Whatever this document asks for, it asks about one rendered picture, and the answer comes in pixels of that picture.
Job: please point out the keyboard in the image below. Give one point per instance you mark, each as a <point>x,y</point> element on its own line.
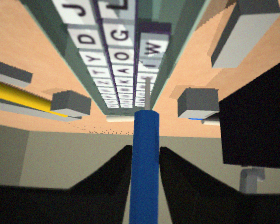
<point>111,46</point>

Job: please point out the blue stylus with white tip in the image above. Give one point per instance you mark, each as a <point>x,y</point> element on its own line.
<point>144,192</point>

